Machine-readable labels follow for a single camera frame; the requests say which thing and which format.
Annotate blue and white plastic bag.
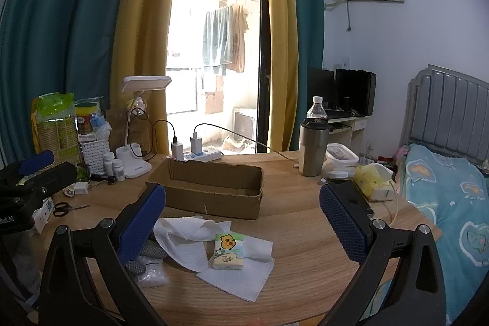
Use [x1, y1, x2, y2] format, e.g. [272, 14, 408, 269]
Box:
[92, 112, 114, 140]

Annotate brown cardboard box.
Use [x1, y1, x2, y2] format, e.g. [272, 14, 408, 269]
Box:
[145, 157, 265, 220]

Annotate clear plastic food container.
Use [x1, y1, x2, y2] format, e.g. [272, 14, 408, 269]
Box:
[325, 143, 359, 174]

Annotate hanging beige garment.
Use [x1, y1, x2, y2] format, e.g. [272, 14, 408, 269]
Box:
[227, 3, 250, 74]

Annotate white cardboard carton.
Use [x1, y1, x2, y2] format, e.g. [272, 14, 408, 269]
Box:
[32, 196, 54, 235]

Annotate short black charger cable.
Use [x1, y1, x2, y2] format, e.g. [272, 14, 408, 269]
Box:
[152, 120, 179, 155]

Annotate white wipe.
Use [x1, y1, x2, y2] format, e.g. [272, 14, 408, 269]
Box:
[153, 217, 232, 272]

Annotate white computer desk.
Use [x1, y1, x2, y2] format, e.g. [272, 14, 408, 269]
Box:
[326, 114, 371, 152]

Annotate yellow tissue bag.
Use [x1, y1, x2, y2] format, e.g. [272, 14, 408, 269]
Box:
[353, 163, 395, 202]

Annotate black computer monitor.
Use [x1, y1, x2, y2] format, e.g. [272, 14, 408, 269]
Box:
[307, 67, 337, 110]
[335, 68, 377, 116]

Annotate blue cartoon print blanket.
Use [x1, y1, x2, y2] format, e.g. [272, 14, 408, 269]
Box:
[395, 143, 489, 326]

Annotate stainless steel tumbler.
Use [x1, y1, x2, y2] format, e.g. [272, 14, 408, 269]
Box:
[299, 120, 330, 178]

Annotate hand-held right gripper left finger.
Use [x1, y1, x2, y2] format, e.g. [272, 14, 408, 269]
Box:
[38, 183, 169, 326]

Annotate black handled scissors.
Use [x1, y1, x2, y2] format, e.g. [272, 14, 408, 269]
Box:
[52, 202, 91, 217]

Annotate white woven plastic basket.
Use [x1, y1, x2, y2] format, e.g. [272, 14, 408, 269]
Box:
[79, 138, 111, 174]

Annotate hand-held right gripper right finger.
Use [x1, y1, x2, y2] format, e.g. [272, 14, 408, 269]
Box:
[319, 181, 447, 326]

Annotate clear bag of cotton swabs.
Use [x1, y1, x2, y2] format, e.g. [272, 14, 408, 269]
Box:
[135, 259, 169, 288]

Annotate white desk lamp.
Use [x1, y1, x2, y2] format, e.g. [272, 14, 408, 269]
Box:
[116, 76, 172, 179]

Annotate thin white cable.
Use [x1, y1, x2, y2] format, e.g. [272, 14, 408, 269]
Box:
[384, 189, 403, 231]

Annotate narrow yellow curtain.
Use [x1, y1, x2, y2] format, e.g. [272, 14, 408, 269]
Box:
[263, 0, 300, 153]

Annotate air conditioner power cable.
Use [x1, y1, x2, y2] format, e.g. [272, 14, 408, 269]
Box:
[325, 0, 352, 32]

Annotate cartoon print tissue packet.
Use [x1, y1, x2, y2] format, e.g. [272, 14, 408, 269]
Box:
[208, 232, 245, 270]

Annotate brown paper bag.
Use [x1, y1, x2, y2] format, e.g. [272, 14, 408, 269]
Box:
[105, 108, 132, 159]

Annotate clear water bottle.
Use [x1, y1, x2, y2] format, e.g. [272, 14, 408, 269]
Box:
[307, 96, 327, 123]

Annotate white paper napkin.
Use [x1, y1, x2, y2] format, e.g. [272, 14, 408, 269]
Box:
[196, 236, 275, 302]

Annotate black lamp cable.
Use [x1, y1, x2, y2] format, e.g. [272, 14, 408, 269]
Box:
[125, 106, 154, 159]

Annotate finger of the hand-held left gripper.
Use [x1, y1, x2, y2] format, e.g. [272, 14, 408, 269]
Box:
[0, 150, 55, 183]
[0, 162, 77, 206]

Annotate white power strip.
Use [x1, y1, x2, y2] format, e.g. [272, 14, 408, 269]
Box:
[167, 148, 223, 162]

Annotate hanging teal towel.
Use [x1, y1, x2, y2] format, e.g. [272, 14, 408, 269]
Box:
[202, 7, 233, 68]

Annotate white balcony appliance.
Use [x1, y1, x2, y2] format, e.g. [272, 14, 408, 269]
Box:
[232, 107, 257, 142]

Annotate wide teal curtain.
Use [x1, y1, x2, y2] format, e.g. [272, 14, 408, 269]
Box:
[0, 0, 144, 166]

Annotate black sliding door frame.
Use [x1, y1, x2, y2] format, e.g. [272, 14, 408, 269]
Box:
[255, 0, 274, 153]

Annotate narrow teal curtain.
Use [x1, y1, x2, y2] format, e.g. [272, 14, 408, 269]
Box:
[288, 0, 325, 151]

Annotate long charger cable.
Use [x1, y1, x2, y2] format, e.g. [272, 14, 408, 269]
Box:
[194, 123, 302, 163]

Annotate grey knitted glove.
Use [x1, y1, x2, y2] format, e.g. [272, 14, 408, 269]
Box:
[125, 240, 169, 277]

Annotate wide yellow curtain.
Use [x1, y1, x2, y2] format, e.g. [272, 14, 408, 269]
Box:
[109, 0, 188, 155]

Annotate green snack package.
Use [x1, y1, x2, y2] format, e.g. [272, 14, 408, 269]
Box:
[31, 92, 83, 166]

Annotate grey padded headboard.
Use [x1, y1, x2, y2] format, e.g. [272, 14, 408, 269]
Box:
[401, 63, 489, 174]

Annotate dark flat phone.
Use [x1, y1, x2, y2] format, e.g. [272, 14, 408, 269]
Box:
[338, 181, 376, 220]

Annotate yellow lidded tin can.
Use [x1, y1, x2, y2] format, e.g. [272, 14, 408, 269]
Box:
[75, 104, 98, 136]

